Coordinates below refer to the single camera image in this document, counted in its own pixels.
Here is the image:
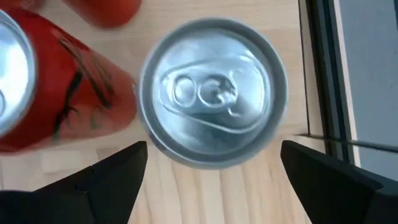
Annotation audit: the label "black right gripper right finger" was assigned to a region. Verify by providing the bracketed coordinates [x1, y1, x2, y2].
[280, 139, 398, 224]

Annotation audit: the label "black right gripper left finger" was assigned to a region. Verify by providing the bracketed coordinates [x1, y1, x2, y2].
[0, 141, 149, 224]

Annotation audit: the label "red cola can black script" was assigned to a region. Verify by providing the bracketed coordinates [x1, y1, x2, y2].
[0, 6, 138, 155]

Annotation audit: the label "white and pink drink can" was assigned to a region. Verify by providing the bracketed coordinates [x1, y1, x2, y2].
[138, 17, 289, 170]

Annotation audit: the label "orange Fanta can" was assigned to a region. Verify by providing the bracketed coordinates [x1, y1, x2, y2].
[60, 0, 144, 29]

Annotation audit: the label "black wire shelf end frame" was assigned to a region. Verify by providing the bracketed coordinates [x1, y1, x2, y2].
[297, 0, 398, 154]

